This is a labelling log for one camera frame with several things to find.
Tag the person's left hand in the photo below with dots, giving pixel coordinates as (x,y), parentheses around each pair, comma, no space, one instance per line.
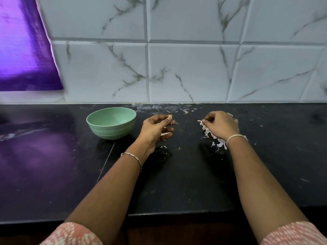
(153,131)

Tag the person's right hand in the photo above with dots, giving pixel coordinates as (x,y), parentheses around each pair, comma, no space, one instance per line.
(219,126)

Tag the garlic clove cluster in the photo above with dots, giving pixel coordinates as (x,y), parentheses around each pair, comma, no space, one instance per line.
(165,133)

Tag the white garlic bulb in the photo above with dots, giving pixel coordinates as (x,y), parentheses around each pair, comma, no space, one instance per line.
(169,118)

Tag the mint green bowl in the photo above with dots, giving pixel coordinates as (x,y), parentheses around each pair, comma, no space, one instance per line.
(111,121)

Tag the person's right forearm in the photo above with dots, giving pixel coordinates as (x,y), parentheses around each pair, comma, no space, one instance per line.
(263,188)

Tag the person's left forearm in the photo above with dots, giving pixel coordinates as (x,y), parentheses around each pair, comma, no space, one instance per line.
(105,196)

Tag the pile of white garlic peels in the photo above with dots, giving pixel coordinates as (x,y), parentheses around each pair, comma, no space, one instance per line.
(212,136)

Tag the pink patterned right sleeve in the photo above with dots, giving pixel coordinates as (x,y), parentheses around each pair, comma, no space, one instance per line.
(294,233)

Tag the pink patterned sleeve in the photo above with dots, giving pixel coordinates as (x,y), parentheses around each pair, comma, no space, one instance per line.
(71,234)
(294,233)

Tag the pink patterned left sleeve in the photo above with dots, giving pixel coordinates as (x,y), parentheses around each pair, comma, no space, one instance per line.
(71,234)

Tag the purple cloth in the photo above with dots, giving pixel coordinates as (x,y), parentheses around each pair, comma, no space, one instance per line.
(25,46)

